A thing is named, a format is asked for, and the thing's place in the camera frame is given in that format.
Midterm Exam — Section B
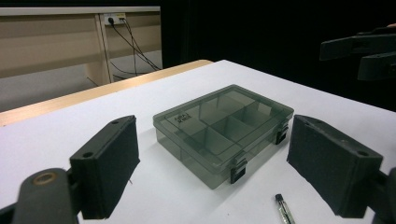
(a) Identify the clear grey compartment box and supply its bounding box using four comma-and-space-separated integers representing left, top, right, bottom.
152, 83, 295, 190

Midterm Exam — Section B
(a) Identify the white wall socket strip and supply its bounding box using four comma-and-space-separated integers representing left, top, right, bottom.
103, 12, 127, 26

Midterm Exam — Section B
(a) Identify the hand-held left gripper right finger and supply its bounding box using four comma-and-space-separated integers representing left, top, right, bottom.
286, 114, 384, 218

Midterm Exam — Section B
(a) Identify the black cable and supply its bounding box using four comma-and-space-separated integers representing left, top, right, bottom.
120, 18, 139, 77
110, 22, 162, 71

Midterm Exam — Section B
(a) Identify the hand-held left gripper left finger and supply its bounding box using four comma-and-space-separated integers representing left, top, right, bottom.
68, 115, 141, 220

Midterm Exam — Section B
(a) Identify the small silver pen-shaped tool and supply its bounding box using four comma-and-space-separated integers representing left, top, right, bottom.
275, 193, 297, 224

